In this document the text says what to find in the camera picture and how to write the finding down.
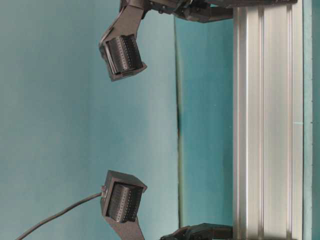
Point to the silver aluminium extrusion rail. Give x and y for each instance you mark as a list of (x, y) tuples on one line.
[(268, 122)]

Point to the black gripper finger rail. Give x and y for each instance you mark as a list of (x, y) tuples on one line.
[(204, 231)]

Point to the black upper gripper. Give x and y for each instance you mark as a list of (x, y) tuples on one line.
[(206, 11)]

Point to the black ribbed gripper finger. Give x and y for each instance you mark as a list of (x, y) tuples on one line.
[(120, 201), (118, 46)]

